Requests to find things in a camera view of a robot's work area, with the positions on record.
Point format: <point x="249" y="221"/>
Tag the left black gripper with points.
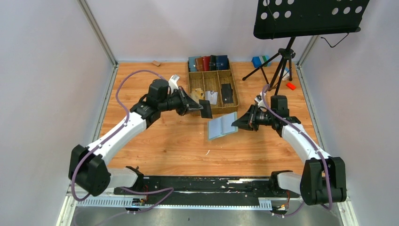
<point x="182" y="101"/>

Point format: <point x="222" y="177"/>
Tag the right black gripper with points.
<point x="251" y="119"/>

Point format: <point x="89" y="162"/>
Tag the dark card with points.
<point x="206" y="111"/>

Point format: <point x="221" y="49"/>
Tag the grey credit card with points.
<point x="212" y="97"/>

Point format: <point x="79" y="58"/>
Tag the green card holder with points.
<point x="222" y="126"/>

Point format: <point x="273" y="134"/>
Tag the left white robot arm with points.
<point x="89" y="164"/>

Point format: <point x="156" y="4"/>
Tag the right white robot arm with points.
<point x="323" y="180"/>

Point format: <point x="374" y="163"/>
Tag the gold cards pile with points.
<point x="197" y="94"/>

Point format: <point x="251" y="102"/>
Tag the black card in tray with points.
<point x="227" y="93"/>

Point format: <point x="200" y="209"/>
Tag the wicker tray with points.
<point x="218" y="87"/>

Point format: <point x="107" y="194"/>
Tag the brown wallet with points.
<point x="199" y="64"/>

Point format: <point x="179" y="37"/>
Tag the light blue wallet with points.
<point x="192" y="63"/>

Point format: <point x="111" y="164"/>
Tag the red wallet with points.
<point x="206" y="62"/>

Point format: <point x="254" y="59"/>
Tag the black wallet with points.
<point x="212" y="63"/>

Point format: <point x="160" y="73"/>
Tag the red small block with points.
<point x="291" y="86"/>

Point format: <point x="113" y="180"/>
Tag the small cardboard piece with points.
<point x="156" y="63"/>

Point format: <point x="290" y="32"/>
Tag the dark blue wallet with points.
<point x="222" y="62"/>

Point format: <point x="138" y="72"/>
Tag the white blue small object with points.
<point x="285" y="74"/>

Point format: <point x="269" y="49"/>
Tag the blue green white block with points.
<point x="259" y="60"/>

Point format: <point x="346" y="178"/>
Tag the black music stand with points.
<point x="293" y="18"/>

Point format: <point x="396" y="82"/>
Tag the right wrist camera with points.
<point x="259" y="101"/>

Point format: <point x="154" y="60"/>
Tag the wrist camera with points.
<point x="259" y="101"/>
<point x="174" y="81"/>

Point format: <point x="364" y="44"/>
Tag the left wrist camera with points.
<point x="174" y="81"/>

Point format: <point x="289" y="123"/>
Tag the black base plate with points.
<point x="212" y="191"/>

